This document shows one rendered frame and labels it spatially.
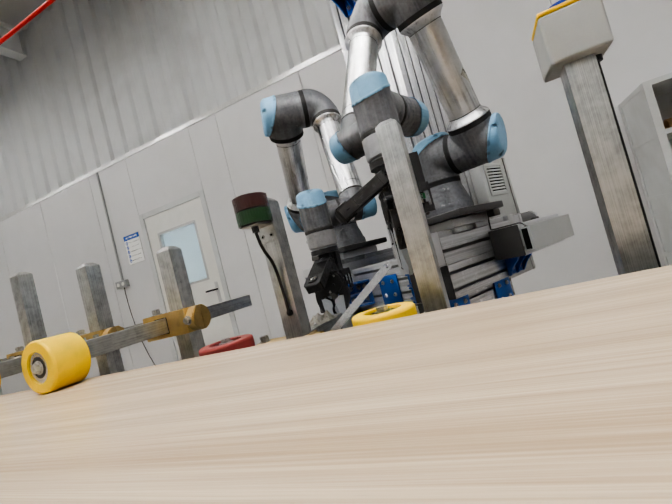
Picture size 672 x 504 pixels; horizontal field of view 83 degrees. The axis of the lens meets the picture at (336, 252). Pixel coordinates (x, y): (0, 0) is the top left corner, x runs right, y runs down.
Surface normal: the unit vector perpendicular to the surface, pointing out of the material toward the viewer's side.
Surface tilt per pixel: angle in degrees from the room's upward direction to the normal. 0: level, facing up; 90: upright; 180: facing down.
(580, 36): 90
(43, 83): 90
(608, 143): 90
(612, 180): 90
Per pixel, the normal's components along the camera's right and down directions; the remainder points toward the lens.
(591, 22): -0.37, 0.06
